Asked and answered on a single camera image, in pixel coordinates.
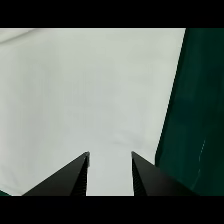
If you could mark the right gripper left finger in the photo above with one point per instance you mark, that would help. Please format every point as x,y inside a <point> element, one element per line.
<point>71,180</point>

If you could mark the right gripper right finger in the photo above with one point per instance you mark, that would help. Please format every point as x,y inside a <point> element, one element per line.
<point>150,181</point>

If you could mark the white garment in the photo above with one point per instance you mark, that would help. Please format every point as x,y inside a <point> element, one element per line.
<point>86,100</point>

